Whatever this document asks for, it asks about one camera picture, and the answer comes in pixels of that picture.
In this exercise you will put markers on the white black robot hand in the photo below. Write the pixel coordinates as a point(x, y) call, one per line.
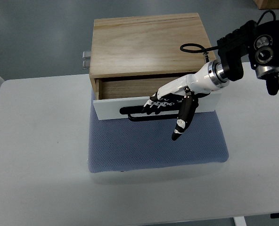
point(189, 88)

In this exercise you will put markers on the white top drawer black handle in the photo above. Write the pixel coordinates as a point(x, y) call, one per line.
point(126, 98)

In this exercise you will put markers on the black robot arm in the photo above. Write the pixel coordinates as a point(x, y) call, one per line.
point(259, 41)

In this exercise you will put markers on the wooden drawer cabinet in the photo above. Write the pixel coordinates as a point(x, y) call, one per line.
point(135, 56)

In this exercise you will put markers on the blue-grey textured mat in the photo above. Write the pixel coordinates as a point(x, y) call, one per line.
point(123, 145)

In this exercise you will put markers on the grey metal clamp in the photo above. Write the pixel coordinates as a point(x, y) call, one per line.
point(86, 56)

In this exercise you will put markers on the brown cardboard box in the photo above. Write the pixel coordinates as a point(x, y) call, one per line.
point(267, 4)

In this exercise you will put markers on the white table leg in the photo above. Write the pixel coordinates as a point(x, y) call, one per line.
point(240, 221)

